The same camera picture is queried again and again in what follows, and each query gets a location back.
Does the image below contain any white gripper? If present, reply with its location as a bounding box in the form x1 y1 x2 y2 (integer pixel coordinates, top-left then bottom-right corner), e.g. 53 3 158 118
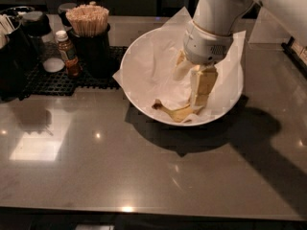
173 20 233 107

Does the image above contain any yellow banana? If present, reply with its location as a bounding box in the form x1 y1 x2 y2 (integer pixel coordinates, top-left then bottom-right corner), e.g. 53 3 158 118
152 99 201 123

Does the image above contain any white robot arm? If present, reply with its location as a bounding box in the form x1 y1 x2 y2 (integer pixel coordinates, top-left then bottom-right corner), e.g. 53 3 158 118
174 0 307 109

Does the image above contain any white bowl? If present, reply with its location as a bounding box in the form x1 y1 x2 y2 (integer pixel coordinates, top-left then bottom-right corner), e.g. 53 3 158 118
120 27 246 127

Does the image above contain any white paper liner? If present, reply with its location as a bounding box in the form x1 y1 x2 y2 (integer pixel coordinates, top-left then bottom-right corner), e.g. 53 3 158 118
112 6 247 124

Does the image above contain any black framed stand at right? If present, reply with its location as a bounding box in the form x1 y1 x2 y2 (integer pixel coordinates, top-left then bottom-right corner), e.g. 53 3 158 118
281 36 307 80

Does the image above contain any black chopstick holder cup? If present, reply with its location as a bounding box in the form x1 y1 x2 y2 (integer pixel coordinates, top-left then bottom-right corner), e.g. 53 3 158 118
68 26 111 79

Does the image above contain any bundle of wooden chopsticks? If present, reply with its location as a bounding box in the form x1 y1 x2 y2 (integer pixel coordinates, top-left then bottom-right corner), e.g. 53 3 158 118
66 4 109 37

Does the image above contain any small brown sauce bottle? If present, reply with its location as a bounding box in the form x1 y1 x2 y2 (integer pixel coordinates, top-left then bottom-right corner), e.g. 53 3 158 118
56 30 82 79

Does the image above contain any dark lidded jar behind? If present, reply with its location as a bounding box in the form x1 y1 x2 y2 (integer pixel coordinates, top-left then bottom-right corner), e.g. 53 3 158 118
58 3 77 27

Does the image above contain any black grid mat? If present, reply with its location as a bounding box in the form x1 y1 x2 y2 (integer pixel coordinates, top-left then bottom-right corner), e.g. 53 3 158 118
18 46 128 100

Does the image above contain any glass shaker with black lid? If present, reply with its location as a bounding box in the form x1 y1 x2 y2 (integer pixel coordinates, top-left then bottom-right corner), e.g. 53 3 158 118
22 11 64 73

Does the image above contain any black container at left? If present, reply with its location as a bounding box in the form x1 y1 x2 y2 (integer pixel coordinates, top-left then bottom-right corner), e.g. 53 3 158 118
0 6 37 99

